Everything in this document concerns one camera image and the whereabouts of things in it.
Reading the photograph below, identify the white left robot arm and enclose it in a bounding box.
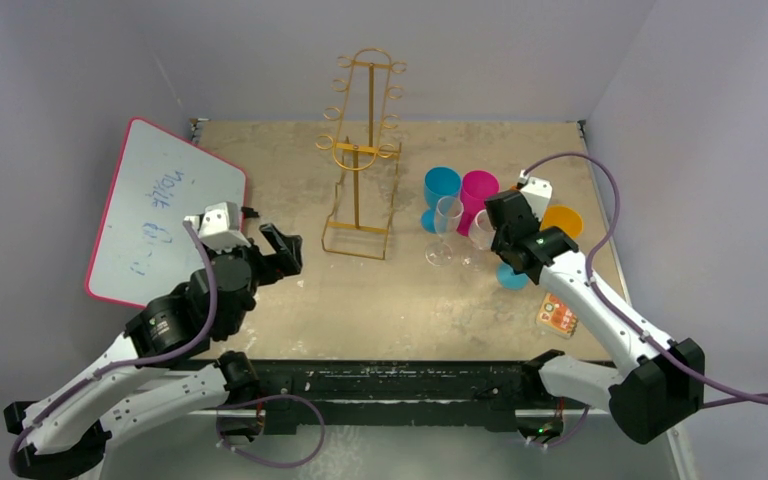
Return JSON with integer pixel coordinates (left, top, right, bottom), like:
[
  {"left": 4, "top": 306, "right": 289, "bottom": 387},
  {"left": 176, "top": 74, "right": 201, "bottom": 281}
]
[{"left": 4, "top": 215, "right": 303, "bottom": 479}]

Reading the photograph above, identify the yellow plastic wine glass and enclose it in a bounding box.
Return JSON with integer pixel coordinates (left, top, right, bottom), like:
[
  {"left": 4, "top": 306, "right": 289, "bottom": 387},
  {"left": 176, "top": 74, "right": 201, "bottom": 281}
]
[{"left": 541, "top": 205, "right": 584, "bottom": 239}]

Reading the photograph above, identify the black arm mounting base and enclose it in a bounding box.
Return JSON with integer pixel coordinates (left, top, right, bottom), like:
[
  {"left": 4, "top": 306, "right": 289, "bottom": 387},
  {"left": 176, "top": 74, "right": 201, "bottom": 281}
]
[{"left": 218, "top": 352, "right": 582, "bottom": 439}]

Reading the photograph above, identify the blue wine glass row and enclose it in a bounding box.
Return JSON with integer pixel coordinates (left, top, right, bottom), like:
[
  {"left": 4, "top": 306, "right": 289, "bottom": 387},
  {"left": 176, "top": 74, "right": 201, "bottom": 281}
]
[
  {"left": 496, "top": 263, "right": 530, "bottom": 291},
  {"left": 420, "top": 166, "right": 462, "bottom": 233}
]

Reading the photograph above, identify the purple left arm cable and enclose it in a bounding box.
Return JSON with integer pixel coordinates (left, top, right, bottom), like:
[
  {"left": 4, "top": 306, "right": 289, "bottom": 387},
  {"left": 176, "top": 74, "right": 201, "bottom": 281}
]
[{"left": 8, "top": 221, "right": 327, "bottom": 478}]

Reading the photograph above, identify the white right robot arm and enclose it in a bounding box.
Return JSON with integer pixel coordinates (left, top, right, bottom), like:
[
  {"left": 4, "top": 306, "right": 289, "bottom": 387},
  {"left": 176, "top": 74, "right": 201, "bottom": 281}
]
[{"left": 485, "top": 190, "right": 706, "bottom": 444}]

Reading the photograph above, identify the magenta plastic wine glass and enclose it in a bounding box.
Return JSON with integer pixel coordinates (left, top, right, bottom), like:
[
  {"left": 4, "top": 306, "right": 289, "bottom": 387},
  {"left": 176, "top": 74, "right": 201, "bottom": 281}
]
[{"left": 457, "top": 170, "right": 500, "bottom": 236}]

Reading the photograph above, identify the orange patterned card box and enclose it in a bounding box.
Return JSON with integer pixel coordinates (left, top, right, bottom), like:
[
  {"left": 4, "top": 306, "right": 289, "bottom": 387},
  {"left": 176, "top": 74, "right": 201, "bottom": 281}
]
[{"left": 535, "top": 293, "right": 579, "bottom": 339}]

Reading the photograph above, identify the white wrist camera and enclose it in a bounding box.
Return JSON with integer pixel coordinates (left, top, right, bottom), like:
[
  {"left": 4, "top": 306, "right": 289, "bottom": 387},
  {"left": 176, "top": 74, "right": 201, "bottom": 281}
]
[
  {"left": 184, "top": 201, "right": 252, "bottom": 253},
  {"left": 516, "top": 170, "right": 553, "bottom": 221}
]

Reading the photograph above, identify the clear wine glass front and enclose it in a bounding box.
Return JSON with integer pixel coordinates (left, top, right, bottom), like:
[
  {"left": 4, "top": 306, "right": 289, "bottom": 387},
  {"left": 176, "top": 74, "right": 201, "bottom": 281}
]
[{"left": 425, "top": 196, "right": 463, "bottom": 266}]

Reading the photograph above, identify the clear wine glass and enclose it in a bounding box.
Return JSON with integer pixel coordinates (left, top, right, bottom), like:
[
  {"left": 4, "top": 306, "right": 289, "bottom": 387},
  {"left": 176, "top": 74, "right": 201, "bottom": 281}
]
[
  {"left": 461, "top": 209, "right": 495, "bottom": 270},
  {"left": 425, "top": 196, "right": 463, "bottom": 266}
]

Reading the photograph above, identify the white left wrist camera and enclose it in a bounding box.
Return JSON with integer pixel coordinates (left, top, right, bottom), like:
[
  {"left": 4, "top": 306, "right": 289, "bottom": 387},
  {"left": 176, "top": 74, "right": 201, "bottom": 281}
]
[{"left": 184, "top": 201, "right": 252, "bottom": 253}]

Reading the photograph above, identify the black whiteboard clip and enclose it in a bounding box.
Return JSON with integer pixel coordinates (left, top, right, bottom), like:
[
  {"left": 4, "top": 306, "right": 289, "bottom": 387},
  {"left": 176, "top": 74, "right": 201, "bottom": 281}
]
[{"left": 241, "top": 206, "right": 260, "bottom": 219}]

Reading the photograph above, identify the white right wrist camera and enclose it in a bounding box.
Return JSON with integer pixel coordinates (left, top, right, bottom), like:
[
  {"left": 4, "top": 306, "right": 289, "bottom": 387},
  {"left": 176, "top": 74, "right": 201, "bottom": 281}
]
[{"left": 516, "top": 170, "right": 553, "bottom": 221}]

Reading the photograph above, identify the gold wire glass rack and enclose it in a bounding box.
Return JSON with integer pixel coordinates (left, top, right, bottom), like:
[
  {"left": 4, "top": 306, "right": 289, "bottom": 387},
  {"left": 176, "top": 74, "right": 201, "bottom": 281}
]
[{"left": 315, "top": 47, "right": 407, "bottom": 260}]

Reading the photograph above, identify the pink framed whiteboard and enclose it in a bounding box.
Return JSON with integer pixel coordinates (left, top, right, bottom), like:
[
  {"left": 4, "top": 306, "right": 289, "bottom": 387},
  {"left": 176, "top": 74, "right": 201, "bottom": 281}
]
[{"left": 85, "top": 117, "right": 249, "bottom": 307}]

